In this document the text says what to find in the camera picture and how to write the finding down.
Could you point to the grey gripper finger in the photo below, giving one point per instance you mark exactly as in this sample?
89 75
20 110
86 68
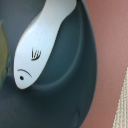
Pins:
5 57

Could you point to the grey cooking pot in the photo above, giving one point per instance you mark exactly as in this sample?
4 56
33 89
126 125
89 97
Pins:
63 94

